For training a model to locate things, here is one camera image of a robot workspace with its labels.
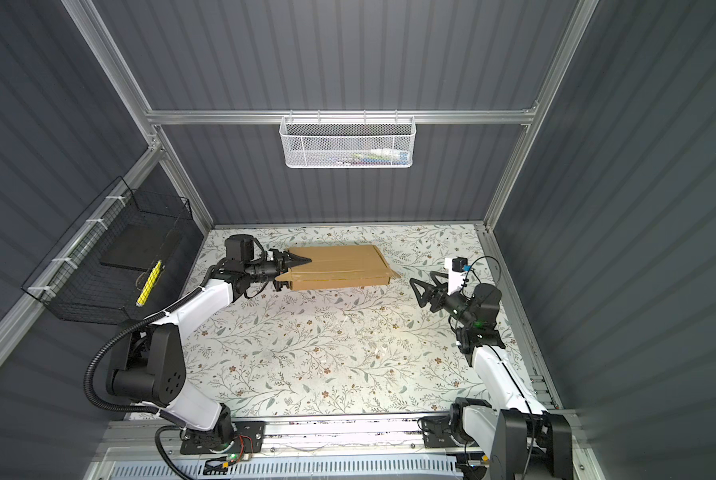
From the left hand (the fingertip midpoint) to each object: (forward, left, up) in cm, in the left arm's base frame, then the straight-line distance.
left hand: (312, 264), depth 82 cm
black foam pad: (+2, +44, +7) cm, 44 cm away
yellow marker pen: (-8, +38, +5) cm, 39 cm away
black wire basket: (-12, +50, +10) cm, 52 cm away
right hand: (-7, -31, 0) cm, 32 cm away
